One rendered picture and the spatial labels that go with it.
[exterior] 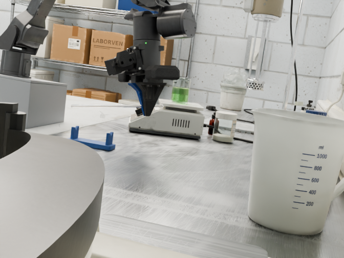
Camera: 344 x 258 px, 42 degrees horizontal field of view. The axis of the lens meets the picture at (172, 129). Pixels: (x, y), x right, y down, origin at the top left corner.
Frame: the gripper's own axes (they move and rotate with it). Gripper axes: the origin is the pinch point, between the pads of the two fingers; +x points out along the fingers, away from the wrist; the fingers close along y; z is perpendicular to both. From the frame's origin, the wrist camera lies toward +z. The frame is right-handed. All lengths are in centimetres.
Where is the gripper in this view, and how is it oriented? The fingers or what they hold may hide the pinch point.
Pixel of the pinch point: (146, 99)
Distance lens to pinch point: 94.5
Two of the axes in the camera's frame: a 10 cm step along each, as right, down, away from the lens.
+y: 4.6, 0.6, -8.8
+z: -8.9, 0.3, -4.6
